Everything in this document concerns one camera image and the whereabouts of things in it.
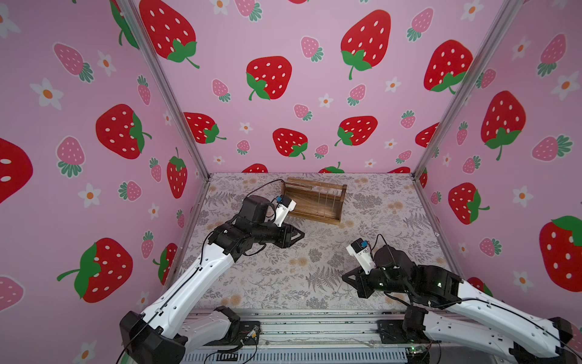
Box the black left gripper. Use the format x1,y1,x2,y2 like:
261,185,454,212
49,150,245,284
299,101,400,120
249,221,304,250

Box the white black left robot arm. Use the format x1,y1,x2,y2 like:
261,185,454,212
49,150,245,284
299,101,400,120
120,195,305,363

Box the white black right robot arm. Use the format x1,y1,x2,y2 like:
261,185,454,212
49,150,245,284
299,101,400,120
342,239,581,363

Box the wooden jewelry display stand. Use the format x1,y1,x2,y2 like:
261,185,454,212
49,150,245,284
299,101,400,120
281,177,347,225

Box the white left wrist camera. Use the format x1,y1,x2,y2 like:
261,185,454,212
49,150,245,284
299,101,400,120
273,195,296,228

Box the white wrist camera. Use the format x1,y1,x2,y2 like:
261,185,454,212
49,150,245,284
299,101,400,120
346,238,376,275
273,195,296,228

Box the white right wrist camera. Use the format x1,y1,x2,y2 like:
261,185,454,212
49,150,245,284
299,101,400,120
346,238,376,275

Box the black camera cable right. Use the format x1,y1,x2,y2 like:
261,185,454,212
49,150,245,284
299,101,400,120
370,234,401,265

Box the black camera cable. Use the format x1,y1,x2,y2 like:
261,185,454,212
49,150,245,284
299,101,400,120
370,234,401,265
242,178,285,201

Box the black camera cable left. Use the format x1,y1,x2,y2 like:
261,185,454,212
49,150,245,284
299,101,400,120
242,178,285,201

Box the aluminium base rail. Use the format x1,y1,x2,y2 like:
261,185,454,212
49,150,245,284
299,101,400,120
176,308,501,364

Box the aluminium corner post left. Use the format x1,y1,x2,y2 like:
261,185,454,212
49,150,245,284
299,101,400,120
119,0,210,182

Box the aluminium corner post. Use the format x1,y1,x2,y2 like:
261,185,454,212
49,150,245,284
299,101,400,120
412,0,523,182
119,0,210,182

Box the aluminium corner post right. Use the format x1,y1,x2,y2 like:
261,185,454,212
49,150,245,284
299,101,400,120
412,0,523,182

